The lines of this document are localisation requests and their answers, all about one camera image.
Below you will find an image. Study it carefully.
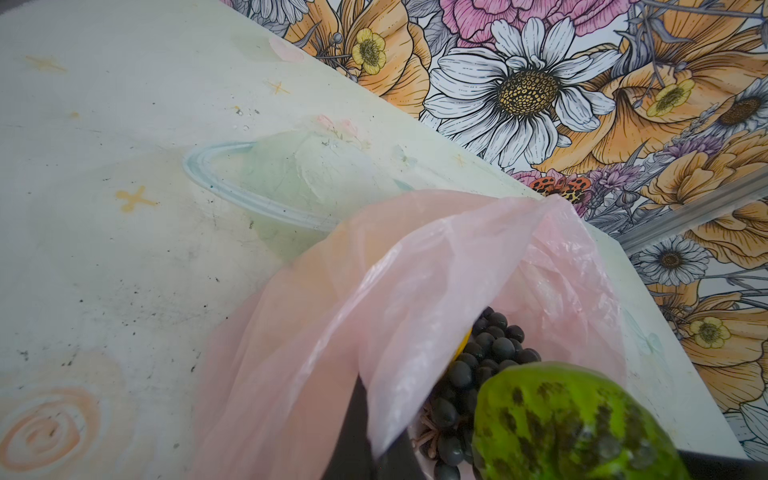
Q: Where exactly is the pink plastic bag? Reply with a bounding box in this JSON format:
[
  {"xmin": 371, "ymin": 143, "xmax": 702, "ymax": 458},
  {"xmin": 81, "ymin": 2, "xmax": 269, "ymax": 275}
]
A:
[{"xmin": 188, "ymin": 190, "xmax": 626, "ymax": 479}]

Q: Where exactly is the dark fake grape bunch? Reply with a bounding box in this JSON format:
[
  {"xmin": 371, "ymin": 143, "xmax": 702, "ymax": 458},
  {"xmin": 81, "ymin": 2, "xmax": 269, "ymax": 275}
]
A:
[{"xmin": 411, "ymin": 306, "xmax": 541, "ymax": 479}]

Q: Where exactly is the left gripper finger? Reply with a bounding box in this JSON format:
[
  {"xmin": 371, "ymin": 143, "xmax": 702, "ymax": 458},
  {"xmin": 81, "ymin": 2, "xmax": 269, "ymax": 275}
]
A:
[{"xmin": 322, "ymin": 377, "xmax": 423, "ymax": 480}]

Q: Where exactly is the yellow fake banana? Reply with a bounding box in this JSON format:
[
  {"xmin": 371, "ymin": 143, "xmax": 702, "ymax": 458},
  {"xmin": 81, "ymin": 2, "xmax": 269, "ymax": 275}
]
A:
[{"xmin": 452, "ymin": 330, "xmax": 472, "ymax": 361}]

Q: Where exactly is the green fake lime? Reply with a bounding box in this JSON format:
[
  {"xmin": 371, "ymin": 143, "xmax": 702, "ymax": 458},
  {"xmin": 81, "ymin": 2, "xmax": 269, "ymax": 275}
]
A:
[{"xmin": 472, "ymin": 362, "xmax": 690, "ymax": 479}]

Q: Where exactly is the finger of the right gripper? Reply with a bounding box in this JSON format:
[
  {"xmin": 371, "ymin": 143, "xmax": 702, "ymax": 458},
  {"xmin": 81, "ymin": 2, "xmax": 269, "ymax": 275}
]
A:
[{"xmin": 678, "ymin": 450, "xmax": 768, "ymax": 480}]

